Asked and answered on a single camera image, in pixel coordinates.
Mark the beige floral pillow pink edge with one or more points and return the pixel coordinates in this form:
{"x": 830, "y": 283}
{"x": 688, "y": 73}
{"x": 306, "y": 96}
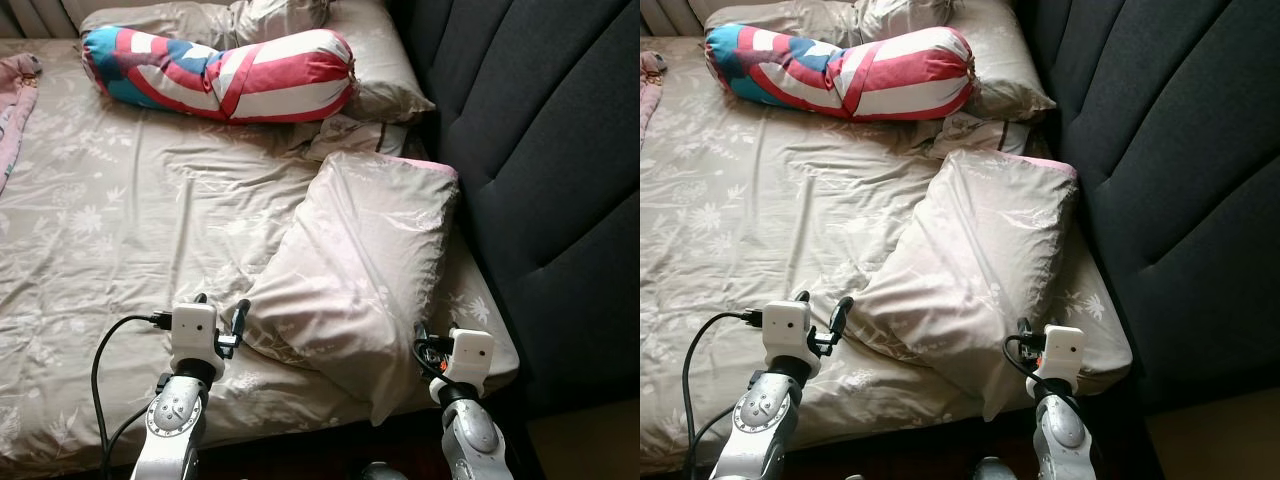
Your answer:
{"x": 980, "y": 260}
{"x": 360, "y": 260}

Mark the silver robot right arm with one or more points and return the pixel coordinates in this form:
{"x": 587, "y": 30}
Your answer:
{"x": 1062, "y": 430}
{"x": 475, "y": 435}

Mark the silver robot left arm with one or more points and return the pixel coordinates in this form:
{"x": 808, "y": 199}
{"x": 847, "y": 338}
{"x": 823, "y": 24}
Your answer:
{"x": 175, "y": 420}
{"x": 765, "y": 415}

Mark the beige floral bed sheet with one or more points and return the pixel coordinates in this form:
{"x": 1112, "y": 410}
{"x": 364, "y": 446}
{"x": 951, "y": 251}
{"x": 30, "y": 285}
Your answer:
{"x": 780, "y": 220}
{"x": 150, "y": 220}

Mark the silver robot right leg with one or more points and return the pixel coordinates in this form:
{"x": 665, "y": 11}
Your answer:
{"x": 995, "y": 470}
{"x": 385, "y": 472}

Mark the small beige floral pillow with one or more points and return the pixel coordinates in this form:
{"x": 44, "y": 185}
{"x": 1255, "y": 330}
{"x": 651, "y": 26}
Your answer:
{"x": 970, "y": 135}
{"x": 350, "y": 135}

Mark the red white blue bolster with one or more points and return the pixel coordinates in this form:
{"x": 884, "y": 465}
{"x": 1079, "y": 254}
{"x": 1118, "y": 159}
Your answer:
{"x": 280, "y": 80}
{"x": 900, "y": 80}

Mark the pink cartoon print blanket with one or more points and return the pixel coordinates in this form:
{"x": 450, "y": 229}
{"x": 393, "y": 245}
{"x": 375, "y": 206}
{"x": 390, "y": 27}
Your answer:
{"x": 15, "y": 110}
{"x": 650, "y": 90}

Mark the beige pleated curtain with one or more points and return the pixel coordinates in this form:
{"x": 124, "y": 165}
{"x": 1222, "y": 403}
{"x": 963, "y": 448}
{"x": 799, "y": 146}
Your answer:
{"x": 30, "y": 15}
{"x": 665, "y": 15}

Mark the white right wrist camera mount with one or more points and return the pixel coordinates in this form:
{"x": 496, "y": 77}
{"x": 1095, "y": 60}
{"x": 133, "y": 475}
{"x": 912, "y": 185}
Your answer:
{"x": 470, "y": 352}
{"x": 1062, "y": 350}

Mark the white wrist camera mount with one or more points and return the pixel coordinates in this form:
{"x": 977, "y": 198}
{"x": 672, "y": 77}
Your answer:
{"x": 193, "y": 335}
{"x": 470, "y": 352}
{"x": 787, "y": 332}
{"x": 1062, "y": 350}

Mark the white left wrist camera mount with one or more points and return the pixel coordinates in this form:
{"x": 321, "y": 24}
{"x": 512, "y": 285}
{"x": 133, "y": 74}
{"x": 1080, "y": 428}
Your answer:
{"x": 193, "y": 335}
{"x": 787, "y": 332}

